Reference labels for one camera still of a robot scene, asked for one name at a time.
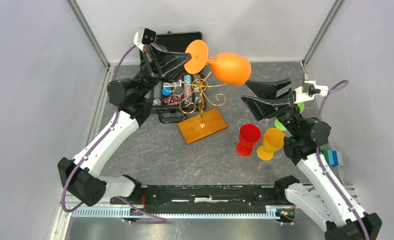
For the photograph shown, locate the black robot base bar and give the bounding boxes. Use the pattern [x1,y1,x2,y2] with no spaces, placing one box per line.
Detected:
[126,184,284,214]

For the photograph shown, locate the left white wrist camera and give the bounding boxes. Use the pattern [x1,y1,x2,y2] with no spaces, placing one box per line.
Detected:
[133,27,157,51]

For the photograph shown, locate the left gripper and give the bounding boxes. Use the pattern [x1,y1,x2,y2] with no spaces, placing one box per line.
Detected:
[134,42,194,99]

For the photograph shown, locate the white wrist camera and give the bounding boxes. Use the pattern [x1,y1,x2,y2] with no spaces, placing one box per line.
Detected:
[293,73,329,104]
[133,27,157,51]

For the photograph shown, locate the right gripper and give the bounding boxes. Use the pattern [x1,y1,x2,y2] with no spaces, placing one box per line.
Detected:
[241,77,304,138]

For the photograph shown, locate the green wine glass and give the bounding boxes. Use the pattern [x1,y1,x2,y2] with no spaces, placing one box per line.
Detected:
[274,102,305,132]

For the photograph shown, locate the gold wire glass rack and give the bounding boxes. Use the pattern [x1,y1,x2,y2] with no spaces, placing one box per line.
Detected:
[161,73,226,117]

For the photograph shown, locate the white slotted cable duct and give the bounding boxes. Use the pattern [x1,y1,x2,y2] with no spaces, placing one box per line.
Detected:
[72,205,288,220]

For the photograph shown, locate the clear wine glass front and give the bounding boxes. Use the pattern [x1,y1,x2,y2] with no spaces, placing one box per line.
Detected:
[237,118,251,129]

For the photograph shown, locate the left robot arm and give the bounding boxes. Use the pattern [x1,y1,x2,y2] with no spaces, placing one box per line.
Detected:
[58,43,191,213]

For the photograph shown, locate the orange wooden rack base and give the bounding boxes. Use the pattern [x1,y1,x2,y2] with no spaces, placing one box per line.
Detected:
[178,108,228,145]

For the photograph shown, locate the orange wine glass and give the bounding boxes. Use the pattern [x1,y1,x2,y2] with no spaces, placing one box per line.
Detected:
[184,39,252,87]

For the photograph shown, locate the clear wine glass back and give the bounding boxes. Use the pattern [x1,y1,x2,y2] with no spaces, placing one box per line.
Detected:
[259,119,269,126]

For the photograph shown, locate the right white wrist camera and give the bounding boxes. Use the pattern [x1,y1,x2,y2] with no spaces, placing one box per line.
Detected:
[293,73,329,104]

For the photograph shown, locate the yellow wine glass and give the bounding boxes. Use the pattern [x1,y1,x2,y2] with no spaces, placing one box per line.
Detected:
[256,128,285,161]

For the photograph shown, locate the blue green toy blocks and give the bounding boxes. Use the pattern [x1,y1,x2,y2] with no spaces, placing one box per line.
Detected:
[321,149,343,167]

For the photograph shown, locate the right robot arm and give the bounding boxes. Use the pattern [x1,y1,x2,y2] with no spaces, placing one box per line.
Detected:
[242,78,382,240]

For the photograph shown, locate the red wine glass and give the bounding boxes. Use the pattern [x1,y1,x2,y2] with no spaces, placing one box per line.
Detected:
[236,123,261,157]

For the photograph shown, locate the clear wine glass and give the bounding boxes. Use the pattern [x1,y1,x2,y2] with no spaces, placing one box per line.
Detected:
[237,118,251,129]
[259,119,269,126]

